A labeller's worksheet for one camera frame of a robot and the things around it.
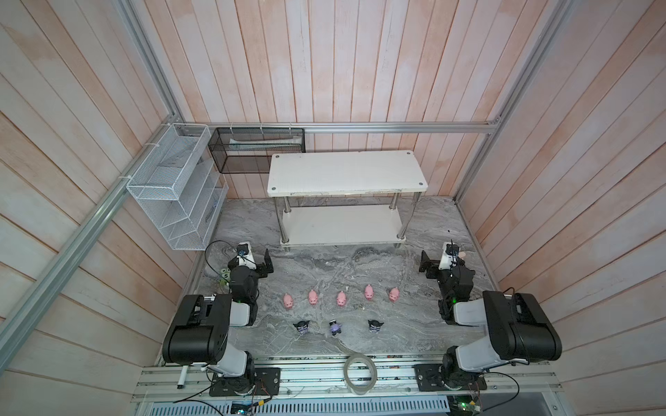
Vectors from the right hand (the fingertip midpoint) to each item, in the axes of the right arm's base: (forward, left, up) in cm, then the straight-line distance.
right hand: (437, 250), depth 92 cm
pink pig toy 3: (-16, +35, -7) cm, 39 cm away
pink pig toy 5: (-14, +16, -7) cm, 23 cm away
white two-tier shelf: (+35, +32, -9) cm, 49 cm away
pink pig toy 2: (-16, +44, -7) cm, 47 cm away
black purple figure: (-26, +47, -4) cm, 54 cm away
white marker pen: (-41, +81, -7) cm, 91 cm away
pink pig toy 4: (-13, +25, -8) cm, 29 cm away
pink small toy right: (+3, -13, -8) cm, 15 cm away
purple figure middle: (-26, +36, -7) cm, 45 cm away
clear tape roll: (-42, +27, -6) cm, 51 cm away
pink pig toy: (-17, +53, -7) cm, 56 cm away
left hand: (-3, +66, +1) cm, 66 cm away
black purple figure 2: (-26, +24, -5) cm, 35 cm away
